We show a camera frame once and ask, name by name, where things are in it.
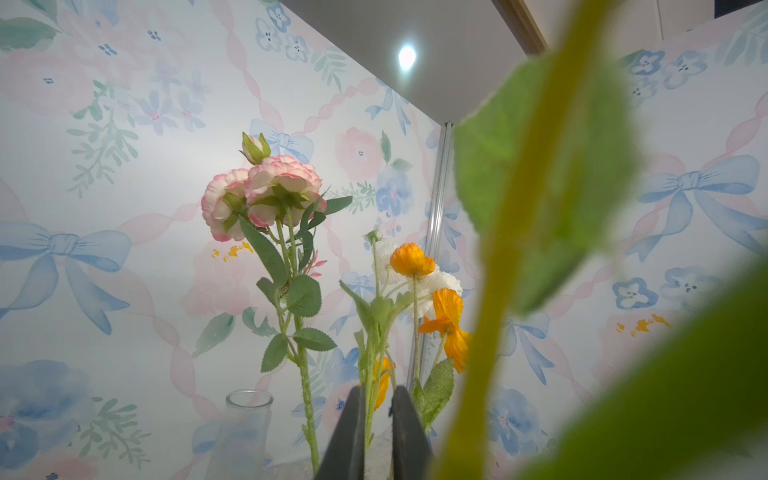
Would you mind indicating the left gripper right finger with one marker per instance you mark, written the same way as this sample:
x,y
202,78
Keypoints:
x,y
411,451

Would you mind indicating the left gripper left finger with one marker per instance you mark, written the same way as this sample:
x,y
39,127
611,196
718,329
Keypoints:
x,y
344,458

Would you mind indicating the orange poppy flower stem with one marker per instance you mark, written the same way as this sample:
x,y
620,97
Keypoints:
x,y
432,324

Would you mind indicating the white flower stem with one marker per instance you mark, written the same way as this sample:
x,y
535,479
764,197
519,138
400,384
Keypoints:
x,y
390,300

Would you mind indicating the pink rose flower stem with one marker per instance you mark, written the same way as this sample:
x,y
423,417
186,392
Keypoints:
x,y
275,204

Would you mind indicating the orange marigold flower stem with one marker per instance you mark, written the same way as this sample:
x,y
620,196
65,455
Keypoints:
x,y
621,209

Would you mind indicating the clear frosted glass vase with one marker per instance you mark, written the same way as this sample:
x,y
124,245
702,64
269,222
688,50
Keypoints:
x,y
239,451

